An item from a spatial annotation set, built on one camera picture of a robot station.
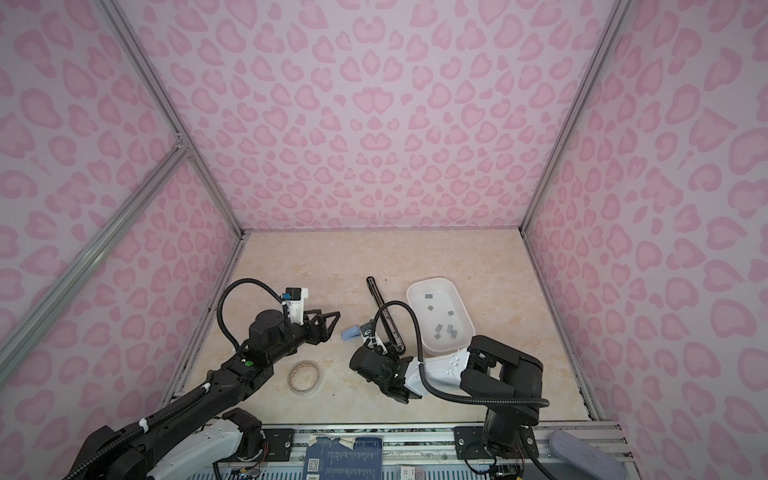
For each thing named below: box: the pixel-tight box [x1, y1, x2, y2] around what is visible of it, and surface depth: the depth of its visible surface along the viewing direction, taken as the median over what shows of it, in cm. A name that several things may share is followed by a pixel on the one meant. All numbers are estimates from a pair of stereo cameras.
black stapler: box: [366, 276, 406, 355], surface depth 94 cm
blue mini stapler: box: [341, 326, 361, 342], surface depth 92 cm
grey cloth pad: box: [549, 430, 626, 480], surface depth 71 cm
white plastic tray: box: [406, 277, 476, 356], surface depth 98 cm
